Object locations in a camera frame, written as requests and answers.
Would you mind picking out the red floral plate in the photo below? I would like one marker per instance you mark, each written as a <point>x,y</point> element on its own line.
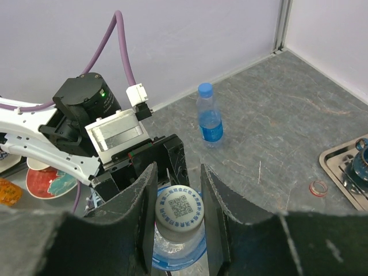
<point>49,183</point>

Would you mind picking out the blue ceramic cup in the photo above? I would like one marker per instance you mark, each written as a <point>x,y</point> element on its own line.
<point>358,166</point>

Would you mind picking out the white bowl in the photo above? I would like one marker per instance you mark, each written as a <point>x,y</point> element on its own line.
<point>36,165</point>

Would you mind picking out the small clear pink cap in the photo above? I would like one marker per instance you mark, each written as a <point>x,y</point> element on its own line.
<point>318,188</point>

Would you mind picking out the patterned bowl on shelf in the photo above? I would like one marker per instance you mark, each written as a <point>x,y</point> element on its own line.
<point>8,161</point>

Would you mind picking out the blue bottle cap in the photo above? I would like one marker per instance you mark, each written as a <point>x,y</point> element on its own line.
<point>205,90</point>

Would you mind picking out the white bottle cap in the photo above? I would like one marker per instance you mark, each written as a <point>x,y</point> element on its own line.
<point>179,212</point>

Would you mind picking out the metal tray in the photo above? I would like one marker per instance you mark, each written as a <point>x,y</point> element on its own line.
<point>334,162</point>

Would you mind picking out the small orange juice bottle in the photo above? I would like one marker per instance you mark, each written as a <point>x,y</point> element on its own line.
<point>10,193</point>

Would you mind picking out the labelled clear water bottle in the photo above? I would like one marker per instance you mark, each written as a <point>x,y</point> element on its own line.
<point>169,256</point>

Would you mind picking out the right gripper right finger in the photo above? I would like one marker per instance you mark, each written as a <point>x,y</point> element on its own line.
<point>244,239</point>

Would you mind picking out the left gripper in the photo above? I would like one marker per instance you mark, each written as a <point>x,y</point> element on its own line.
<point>126,166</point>

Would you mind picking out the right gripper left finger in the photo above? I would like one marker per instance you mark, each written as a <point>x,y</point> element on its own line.
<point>115,238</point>

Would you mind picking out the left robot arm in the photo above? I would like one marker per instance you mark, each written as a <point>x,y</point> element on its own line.
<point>86,134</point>

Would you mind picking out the blue tinted plastic bottle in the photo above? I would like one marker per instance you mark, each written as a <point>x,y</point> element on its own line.
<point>210,121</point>

